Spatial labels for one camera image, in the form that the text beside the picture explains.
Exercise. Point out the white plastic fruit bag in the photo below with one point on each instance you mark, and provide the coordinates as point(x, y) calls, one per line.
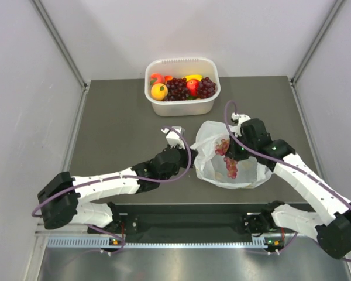
point(210, 167)

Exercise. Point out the dark red grape bunch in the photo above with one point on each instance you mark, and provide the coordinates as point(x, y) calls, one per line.
point(174, 94)

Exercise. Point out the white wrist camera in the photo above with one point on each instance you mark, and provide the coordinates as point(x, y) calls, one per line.
point(174, 137)
point(238, 120)

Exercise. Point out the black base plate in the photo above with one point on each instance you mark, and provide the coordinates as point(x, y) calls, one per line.
point(190, 222)

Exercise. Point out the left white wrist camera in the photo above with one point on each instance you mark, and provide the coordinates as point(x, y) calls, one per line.
point(174, 137)

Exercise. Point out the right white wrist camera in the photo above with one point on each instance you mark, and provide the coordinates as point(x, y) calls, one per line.
point(238, 120)

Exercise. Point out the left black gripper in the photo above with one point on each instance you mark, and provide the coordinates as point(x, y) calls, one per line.
point(185, 153)

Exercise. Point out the light pink grape bunch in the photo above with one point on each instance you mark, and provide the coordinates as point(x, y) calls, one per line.
point(231, 165)

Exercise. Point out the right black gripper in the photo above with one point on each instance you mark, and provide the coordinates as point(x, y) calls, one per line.
point(233, 153)

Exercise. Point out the red apple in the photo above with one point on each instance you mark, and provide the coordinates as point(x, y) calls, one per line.
point(192, 86)
point(168, 78)

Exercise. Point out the yellow banana bunch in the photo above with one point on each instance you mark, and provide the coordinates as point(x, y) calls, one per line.
point(193, 77)

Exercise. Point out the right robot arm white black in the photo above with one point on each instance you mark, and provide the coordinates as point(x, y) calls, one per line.
point(329, 223)

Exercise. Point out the white plastic tub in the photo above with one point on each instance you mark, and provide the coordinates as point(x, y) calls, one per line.
point(179, 67)

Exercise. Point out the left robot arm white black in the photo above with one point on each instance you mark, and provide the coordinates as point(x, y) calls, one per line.
point(73, 200)

